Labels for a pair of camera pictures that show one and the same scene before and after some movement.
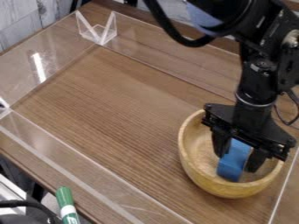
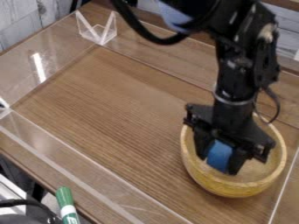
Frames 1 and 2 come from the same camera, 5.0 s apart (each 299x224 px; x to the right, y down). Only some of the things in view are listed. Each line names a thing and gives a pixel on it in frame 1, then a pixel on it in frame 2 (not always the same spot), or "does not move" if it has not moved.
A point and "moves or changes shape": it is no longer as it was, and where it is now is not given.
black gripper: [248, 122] → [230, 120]
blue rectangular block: [233, 163] moves or changes shape
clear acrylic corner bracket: [98, 34] does not move
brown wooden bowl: [201, 161] does not move
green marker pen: [66, 203] does not move
